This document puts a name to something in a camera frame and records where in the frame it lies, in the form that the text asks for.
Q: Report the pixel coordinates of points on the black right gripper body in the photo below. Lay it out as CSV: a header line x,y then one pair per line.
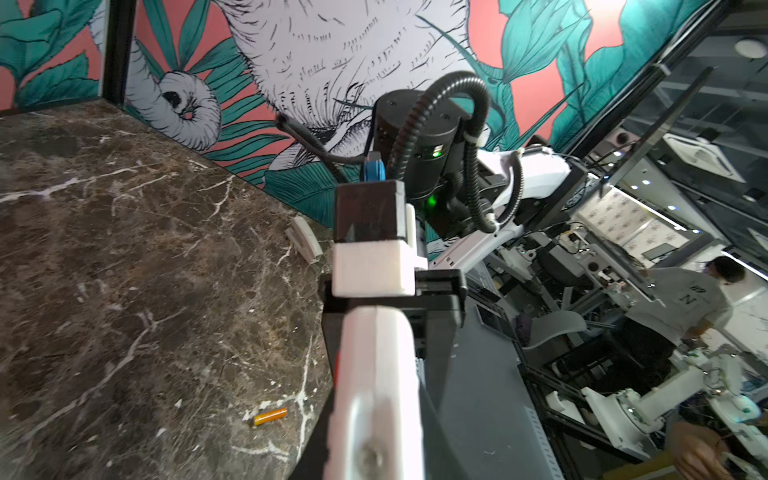
x,y
436,312

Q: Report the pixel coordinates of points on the white remote control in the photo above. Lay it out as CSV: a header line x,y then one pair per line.
x,y
375,428

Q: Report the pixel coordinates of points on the orange battery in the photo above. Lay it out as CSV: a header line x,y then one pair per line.
x,y
266,417

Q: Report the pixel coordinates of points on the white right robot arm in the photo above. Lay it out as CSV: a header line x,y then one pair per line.
x,y
430,203

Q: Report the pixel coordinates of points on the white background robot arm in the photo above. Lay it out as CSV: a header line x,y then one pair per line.
x,y
627,418

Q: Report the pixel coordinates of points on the beige masking tape roll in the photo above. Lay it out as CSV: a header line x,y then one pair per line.
x,y
304,240

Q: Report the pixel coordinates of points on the person in white shirt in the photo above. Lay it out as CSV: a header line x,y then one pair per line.
x,y
688,303

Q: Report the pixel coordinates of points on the black enclosure corner post right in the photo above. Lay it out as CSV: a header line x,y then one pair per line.
x,y
120,19

